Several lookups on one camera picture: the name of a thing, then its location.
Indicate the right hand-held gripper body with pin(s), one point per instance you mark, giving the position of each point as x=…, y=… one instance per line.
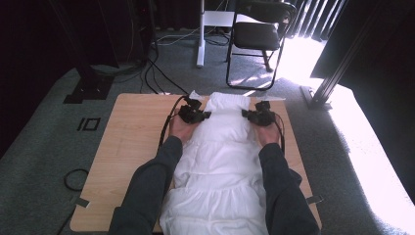
x=265, y=114

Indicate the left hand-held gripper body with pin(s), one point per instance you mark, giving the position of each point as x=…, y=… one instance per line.
x=188, y=112

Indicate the white skirt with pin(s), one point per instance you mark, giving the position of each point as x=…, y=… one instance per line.
x=218, y=169

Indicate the person's left hand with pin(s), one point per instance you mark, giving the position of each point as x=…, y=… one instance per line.
x=181, y=130

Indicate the person's right hand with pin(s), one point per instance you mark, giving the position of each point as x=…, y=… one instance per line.
x=268, y=133

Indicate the metal profile stand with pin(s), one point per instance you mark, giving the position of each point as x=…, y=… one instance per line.
x=326, y=88

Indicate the black folding chair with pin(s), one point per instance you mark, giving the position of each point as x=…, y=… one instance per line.
x=257, y=36

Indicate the grey tape strip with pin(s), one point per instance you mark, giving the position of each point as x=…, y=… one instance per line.
x=314, y=199
x=83, y=202

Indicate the black stand with base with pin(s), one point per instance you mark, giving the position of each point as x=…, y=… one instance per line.
x=89, y=86

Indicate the dark pleated curtain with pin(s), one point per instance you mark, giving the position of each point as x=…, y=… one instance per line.
x=313, y=19

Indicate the white desk frame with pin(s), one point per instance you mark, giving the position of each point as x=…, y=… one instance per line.
x=201, y=39

